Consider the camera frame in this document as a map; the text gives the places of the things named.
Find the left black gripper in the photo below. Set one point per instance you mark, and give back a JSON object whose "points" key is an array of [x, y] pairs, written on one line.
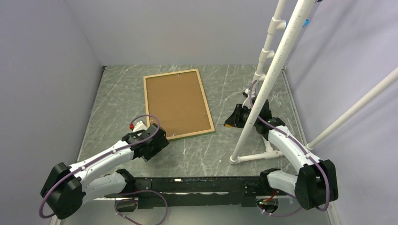
{"points": [[161, 144]]}

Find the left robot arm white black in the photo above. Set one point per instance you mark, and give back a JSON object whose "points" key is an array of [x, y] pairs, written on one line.
{"points": [[67, 188]]}

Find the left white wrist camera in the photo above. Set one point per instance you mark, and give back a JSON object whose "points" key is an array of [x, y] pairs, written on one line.
{"points": [[138, 127]]}

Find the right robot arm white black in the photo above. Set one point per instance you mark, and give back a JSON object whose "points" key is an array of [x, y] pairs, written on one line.
{"points": [[315, 182]]}

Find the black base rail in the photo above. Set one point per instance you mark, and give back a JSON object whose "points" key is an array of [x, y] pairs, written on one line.
{"points": [[244, 191]]}

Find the aluminium frame rail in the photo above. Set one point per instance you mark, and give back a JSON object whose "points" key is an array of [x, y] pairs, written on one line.
{"points": [[102, 212]]}

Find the white PVC pipe stand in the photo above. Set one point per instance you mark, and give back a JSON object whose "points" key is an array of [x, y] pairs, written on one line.
{"points": [[291, 32]]}

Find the green wooden picture frame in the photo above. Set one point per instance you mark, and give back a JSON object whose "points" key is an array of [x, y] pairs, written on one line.
{"points": [[179, 102]]}

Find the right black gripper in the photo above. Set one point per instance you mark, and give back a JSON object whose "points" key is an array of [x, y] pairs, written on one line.
{"points": [[234, 120]]}

